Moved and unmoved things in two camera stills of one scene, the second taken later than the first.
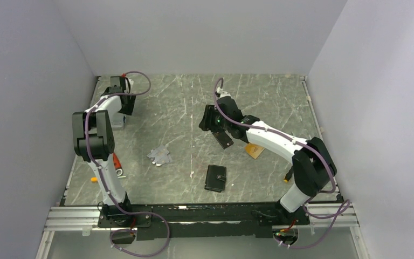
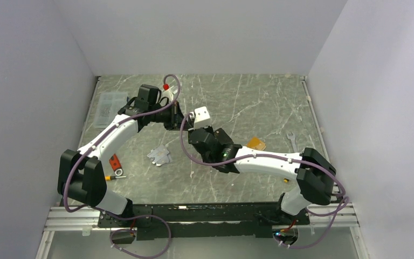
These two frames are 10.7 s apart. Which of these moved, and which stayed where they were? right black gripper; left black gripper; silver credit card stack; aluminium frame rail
Moved: left black gripper; right black gripper
Stayed: silver credit card stack; aluminium frame rail
